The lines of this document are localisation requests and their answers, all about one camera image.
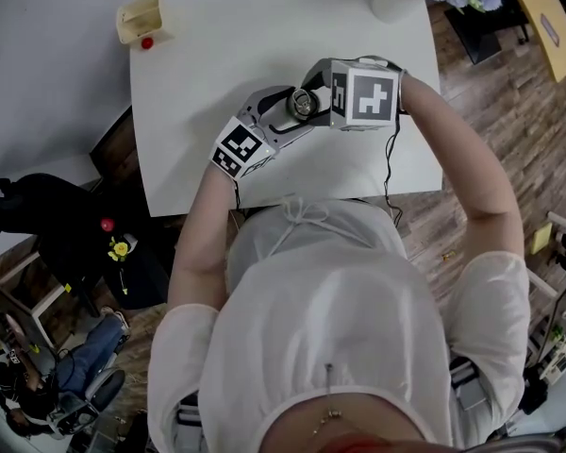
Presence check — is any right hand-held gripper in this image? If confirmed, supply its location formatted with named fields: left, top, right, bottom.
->
left=300, top=55, right=403, bottom=133

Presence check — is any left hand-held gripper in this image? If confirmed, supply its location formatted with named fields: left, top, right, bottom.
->
left=209, top=84, right=315, bottom=180

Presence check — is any person's left forearm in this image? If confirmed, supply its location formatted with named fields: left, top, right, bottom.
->
left=167, top=158, right=241, bottom=309

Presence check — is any person's right forearm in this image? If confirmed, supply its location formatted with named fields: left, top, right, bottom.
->
left=398, top=75, right=525, bottom=264

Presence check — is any cream box with red button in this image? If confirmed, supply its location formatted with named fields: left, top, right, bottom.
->
left=116, top=0, right=175, bottom=51

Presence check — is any yellow flower toy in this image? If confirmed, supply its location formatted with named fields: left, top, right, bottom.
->
left=107, top=235, right=131, bottom=263

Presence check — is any person's white shirt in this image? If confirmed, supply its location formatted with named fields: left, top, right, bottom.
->
left=147, top=197, right=532, bottom=453

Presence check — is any purple card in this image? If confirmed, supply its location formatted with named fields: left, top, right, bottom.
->
left=539, top=13, right=562, bottom=47

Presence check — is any yellow wooden table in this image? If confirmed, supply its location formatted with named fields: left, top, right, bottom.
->
left=508, top=0, right=566, bottom=84

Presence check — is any yellow notepad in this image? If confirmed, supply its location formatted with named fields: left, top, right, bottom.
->
left=529, top=222, right=554, bottom=256

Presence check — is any white-framed wooden side table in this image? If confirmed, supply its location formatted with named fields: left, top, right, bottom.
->
left=0, top=246, right=71, bottom=349

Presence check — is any person's neck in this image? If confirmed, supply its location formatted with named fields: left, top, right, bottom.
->
left=262, top=388, right=430, bottom=453

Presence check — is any grey waist-mounted device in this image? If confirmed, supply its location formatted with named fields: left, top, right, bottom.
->
left=449, top=353, right=491, bottom=413
left=175, top=391, right=205, bottom=444

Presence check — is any grey office chair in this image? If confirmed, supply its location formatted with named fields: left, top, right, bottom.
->
left=50, top=367, right=127, bottom=437

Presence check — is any silver bracelet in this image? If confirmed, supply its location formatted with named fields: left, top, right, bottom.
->
left=396, top=68, right=409, bottom=115

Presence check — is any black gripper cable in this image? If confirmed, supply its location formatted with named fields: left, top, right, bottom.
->
left=232, top=180, right=245, bottom=227
left=381, top=109, right=405, bottom=227

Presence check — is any thin gold necklace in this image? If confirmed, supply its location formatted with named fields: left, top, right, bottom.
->
left=309, top=362, right=344, bottom=439

